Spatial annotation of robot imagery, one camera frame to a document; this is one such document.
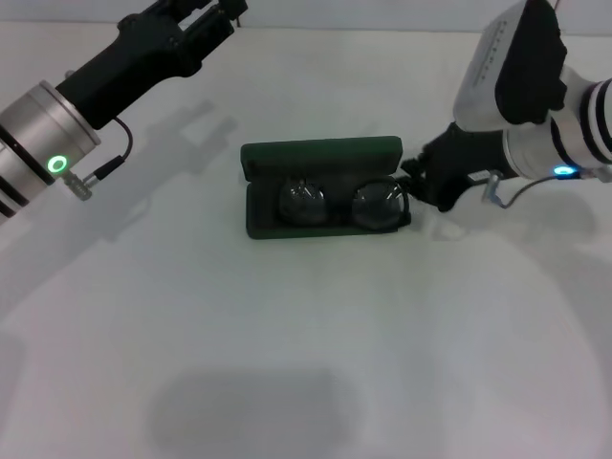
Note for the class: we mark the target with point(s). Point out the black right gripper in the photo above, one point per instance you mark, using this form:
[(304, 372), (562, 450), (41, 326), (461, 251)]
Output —
[(464, 158)]

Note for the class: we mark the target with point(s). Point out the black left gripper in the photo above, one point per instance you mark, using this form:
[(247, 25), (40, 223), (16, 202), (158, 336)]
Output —
[(143, 52)]

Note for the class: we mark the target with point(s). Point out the green glasses case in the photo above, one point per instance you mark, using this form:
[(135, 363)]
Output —
[(320, 153)]

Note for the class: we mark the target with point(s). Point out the black round glasses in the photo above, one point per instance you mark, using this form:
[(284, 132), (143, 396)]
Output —
[(306, 201)]

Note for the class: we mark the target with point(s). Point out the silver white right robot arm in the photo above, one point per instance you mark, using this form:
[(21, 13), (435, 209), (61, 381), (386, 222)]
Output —
[(540, 148)]

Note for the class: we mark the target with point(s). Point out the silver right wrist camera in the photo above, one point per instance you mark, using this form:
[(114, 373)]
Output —
[(483, 86)]

